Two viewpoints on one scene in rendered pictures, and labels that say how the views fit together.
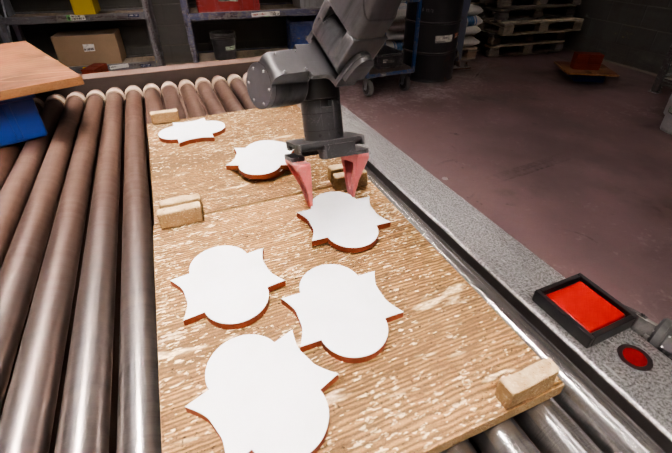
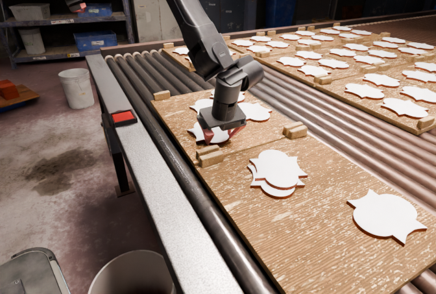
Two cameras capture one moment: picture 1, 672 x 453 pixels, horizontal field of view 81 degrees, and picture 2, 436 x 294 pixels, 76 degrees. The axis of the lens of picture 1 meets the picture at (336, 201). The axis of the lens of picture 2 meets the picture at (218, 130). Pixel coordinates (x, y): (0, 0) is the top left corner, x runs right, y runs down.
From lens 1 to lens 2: 114 cm
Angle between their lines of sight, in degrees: 116
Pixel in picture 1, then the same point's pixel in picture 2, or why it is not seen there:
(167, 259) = (282, 119)
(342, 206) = not seen: hidden behind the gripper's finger
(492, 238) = (133, 143)
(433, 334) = (180, 106)
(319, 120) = not seen: hidden behind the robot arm
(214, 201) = (287, 143)
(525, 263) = (128, 133)
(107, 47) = not seen: outside the picture
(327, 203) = (219, 135)
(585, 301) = (121, 117)
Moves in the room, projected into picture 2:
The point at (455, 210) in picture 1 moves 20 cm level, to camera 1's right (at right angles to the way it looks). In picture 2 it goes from (142, 157) to (64, 160)
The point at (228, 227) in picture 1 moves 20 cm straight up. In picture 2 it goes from (267, 131) to (274, 63)
